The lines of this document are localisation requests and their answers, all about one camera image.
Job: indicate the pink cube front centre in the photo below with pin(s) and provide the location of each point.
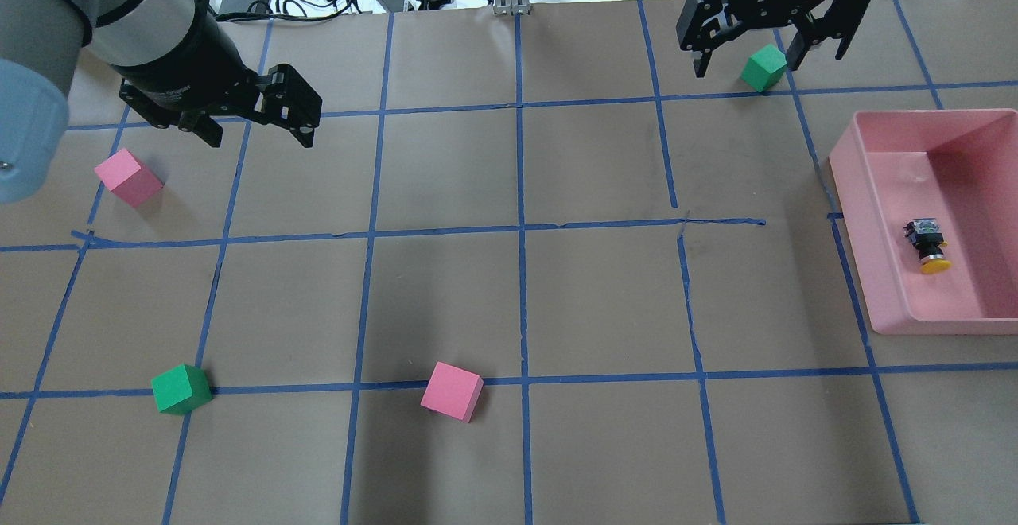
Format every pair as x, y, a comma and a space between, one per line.
452, 392

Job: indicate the green cube near bin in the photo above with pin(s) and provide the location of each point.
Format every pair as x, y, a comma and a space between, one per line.
764, 68

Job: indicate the pink cube far left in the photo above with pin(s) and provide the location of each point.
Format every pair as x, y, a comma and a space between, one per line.
127, 177

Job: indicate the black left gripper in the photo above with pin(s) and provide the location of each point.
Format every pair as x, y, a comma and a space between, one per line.
184, 58

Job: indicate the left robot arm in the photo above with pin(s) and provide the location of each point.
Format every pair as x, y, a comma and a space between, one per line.
41, 45

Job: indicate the green cube front left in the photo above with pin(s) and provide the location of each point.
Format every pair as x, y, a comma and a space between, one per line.
180, 390

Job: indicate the pink plastic bin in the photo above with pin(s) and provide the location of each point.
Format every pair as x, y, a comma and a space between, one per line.
956, 166

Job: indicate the pink cube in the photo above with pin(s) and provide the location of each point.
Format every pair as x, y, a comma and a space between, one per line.
127, 177
452, 392

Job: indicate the yellow push button switch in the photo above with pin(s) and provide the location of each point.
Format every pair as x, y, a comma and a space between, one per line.
925, 236

